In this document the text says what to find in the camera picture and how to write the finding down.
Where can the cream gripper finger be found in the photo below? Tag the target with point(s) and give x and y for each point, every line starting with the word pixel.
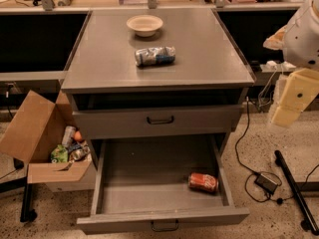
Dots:
pixel 275 41
pixel 300 89

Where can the red coke can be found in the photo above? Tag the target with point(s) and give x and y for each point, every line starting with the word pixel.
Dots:
pixel 202 181

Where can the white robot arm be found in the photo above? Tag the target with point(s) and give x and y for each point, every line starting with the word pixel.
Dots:
pixel 299 42

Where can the closed grey upper drawer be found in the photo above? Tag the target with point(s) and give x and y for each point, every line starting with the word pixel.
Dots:
pixel 157 122

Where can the crushed blue white can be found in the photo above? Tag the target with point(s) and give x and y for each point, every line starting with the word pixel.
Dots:
pixel 154 56

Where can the grey drawer cabinet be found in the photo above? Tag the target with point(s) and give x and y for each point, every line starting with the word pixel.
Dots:
pixel 208 69

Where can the open grey middle drawer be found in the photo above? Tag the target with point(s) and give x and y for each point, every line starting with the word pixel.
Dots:
pixel 142 185

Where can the silver can in box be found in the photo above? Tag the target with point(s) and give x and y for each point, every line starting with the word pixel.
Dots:
pixel 68 135

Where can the white power strip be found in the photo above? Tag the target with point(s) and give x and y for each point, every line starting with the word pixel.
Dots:
pixel 274 66

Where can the black power adapter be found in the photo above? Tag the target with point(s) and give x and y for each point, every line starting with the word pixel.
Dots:
pixel 266 183

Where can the white bowl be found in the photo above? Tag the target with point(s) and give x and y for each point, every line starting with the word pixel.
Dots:
pixel 145 25

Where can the black stand leg right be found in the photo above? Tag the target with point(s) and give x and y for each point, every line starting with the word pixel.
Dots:
pixel 308 223

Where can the black stand leg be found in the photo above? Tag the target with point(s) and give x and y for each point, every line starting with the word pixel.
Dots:
pixel 308 223
pixel 28 213

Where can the orange fruit in box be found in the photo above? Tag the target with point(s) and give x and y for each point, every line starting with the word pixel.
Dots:
pixel 78 136

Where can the green snack bag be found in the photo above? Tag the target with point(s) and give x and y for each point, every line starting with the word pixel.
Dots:
pixel 59 154

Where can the brown cardboard box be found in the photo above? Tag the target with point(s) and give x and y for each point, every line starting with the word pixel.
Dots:
pixel 34 132

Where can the black stand leg left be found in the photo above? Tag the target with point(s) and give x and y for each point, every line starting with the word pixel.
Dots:
pixel 28 213

